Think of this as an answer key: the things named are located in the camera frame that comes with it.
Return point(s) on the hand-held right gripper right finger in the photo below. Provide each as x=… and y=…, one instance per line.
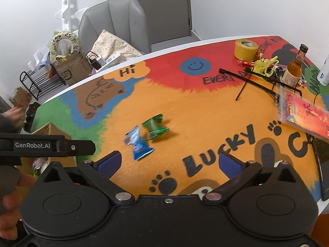
x=230, y=166

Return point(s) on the red booklet in clear sleeve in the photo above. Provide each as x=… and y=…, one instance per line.
x=305, y=113

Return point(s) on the colourful cartoon table mat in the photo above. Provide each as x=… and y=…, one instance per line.
x=180, y=103

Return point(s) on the black charger plug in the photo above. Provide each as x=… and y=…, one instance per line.
x=95, y=61

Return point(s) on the white power strip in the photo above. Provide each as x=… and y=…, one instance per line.
x=114, y=58

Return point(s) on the yellow panda-print neck pillow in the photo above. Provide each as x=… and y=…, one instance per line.
x=55, y=43

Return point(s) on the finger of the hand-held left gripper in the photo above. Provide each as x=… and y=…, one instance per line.
x=82, y=148

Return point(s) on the cream polka-dot cushion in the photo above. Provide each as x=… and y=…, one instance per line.
x=110, y=45

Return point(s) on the person's left hand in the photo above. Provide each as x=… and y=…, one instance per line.
x=10, y=218

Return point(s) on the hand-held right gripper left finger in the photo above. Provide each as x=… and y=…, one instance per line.
x=110, y=163

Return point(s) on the black phone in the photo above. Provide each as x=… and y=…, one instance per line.
x=322, y=169

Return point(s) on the yellow tape roll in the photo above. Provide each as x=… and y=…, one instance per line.
x=244, y=52

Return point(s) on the white plastic bag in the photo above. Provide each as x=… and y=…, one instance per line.
x=41, y=60

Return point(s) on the grey upholstered chair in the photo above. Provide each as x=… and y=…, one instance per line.
x=115, y=18

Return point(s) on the dark green snack packet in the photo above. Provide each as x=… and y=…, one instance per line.
x=154, y=128

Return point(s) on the small amber liquor bottle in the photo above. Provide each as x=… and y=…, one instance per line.
x=294, y=69

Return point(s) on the small brown box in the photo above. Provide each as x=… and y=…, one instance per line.
x=19, y=97

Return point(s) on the white perforated stand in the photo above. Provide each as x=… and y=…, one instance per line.
x=68, y=7

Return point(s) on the short thin black rod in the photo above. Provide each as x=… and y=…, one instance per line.
x=241, y=90

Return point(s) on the black metal rack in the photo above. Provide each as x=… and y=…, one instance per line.
x=22, y=78

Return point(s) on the grey door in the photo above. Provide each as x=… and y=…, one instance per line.
x=154, y=10

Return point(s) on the another person's forearm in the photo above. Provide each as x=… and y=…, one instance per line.
x=6, y=124

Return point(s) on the crumpled yellow wrapper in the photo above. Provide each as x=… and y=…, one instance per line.
x=263, y=67

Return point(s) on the red candy wrapper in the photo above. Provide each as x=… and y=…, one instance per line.
x=245, y=63

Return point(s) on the small blue snack packet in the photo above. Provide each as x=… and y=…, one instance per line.
x=138, y=146

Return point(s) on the white plastic bottle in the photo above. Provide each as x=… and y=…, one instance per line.
x=325, y=74

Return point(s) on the printed brown cardboard box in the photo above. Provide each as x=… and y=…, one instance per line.
x=74, y=69

